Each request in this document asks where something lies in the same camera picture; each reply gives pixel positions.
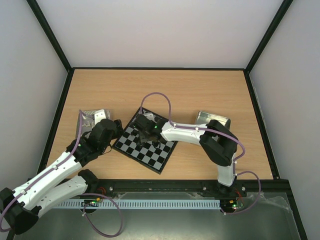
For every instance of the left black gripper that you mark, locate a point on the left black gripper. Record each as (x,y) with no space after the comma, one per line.
(119,130)

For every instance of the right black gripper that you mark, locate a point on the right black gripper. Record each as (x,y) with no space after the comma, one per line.
(146,136)

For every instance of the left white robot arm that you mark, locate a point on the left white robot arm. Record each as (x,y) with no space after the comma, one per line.
(64,179)

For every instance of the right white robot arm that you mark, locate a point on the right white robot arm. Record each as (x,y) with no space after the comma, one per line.
(219,144)

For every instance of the silver tin with white pieces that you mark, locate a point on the silver tin with white pieces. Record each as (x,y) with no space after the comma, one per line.
(88,119)

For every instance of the black and silver chessboard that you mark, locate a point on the black and silver chessboard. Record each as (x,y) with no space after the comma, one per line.
(148,156)

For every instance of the empty gold-rimmed metal tin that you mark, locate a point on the empty gold-rimmed metal tin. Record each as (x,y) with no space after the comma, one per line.
(203,117)

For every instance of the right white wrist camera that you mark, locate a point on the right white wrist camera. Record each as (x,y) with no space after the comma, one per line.
(150,116)

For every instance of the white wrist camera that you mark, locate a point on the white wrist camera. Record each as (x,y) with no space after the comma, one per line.
(150,116)
(99,115)

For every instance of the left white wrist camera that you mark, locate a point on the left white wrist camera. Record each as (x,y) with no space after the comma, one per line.
(99,115)

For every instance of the black aluminium frame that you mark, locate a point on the black aluminium frame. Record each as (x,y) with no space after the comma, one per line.
(275,185)

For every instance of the light blue slotted cable duct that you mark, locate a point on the light blue slotted cable duct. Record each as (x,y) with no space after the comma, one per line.
(143,204)

